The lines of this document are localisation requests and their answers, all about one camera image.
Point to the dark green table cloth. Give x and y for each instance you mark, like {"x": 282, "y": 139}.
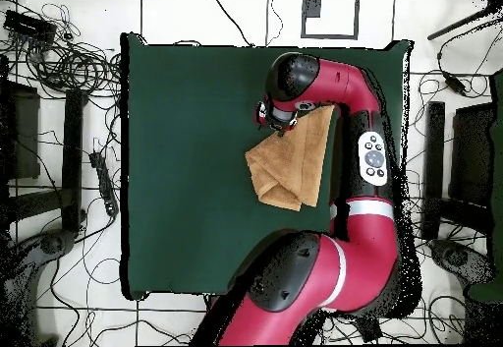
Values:
{"x": 188, "y": 127}

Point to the black flat panel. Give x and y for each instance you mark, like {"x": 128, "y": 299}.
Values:
{"x": 23, "y": 134}
{"x": 471, "y": 154}

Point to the black rod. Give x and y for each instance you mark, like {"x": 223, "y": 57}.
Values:
{"x": 458, "y": 23}

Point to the grey stand base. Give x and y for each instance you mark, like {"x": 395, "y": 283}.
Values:
{"x": 51, "y": 244}
{"x": 456, "y": 258}

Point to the black electronics box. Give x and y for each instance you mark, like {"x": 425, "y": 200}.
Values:
{"x": 29, "y": 26}

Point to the black stand crossbar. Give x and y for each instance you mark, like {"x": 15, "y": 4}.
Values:
{"x": 35, "y": 205}
{"x": 465, "y": 213}

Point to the tan towel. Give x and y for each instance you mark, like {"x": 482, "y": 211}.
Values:
{"x": 294, "y": 166}

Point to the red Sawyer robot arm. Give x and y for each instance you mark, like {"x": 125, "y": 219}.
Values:
{"x": 365, "y": 252}

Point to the black power adapter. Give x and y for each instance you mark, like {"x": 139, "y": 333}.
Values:
{"x": 455, "y": 84}

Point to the black power strip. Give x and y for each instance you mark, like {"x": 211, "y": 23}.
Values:
{"x": 369, "y": 329}
{"x": 104, "y": 182}

